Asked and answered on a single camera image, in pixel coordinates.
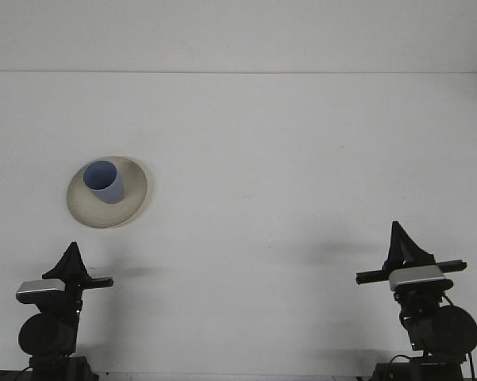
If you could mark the pale blue cup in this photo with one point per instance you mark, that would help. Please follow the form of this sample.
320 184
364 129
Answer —
108 192

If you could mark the pale round plate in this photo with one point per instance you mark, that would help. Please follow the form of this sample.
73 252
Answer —
103 216

